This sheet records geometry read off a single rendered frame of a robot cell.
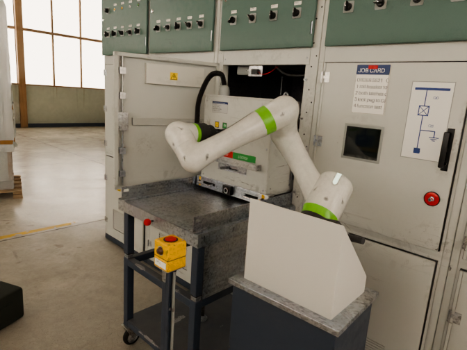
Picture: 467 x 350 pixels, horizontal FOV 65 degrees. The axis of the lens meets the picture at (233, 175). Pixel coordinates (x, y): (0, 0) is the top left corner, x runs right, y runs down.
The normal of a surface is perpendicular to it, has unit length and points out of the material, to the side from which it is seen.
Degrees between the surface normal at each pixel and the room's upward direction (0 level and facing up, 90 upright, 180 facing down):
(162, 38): 90
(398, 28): 90
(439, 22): 90
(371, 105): 90
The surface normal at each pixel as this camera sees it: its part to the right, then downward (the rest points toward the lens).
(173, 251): 0.72, 0.19
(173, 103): 0.51, 0.22
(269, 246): -0.67, 0.11
